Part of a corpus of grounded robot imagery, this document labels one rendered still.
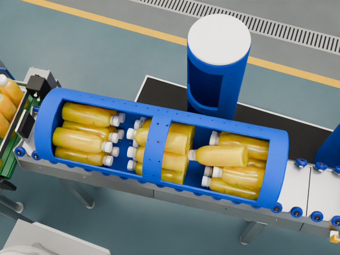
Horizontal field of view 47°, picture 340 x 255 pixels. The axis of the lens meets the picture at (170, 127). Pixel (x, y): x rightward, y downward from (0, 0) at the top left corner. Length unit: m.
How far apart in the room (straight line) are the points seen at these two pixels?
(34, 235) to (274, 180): 0.84
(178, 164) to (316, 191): 0.58
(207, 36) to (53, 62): 1.62
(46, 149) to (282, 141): 0.82
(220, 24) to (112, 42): 1.44
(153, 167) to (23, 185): 1.54
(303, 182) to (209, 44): 0.70
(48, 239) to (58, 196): 1.21
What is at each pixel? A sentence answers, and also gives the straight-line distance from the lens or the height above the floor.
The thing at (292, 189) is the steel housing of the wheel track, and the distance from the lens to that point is 1.63.
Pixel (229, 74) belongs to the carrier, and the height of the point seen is 0.95.
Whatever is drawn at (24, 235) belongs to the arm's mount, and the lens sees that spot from 1.51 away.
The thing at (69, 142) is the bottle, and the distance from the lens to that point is 1.48.
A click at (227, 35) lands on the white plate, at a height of 1.04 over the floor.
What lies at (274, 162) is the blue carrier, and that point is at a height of 1.23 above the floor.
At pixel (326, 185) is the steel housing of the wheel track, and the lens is 1.67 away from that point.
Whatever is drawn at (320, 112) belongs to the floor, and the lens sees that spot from 2.89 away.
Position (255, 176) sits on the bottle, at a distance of 1.38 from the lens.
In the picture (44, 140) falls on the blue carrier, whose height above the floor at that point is 1.18.
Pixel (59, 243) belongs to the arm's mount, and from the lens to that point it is 1.45.
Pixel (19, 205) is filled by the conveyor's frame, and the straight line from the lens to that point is 2.72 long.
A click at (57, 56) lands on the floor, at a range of 3.15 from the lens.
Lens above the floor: 2.44
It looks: 65 degrees down
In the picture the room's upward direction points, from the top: 5 degrees counter-clockwise
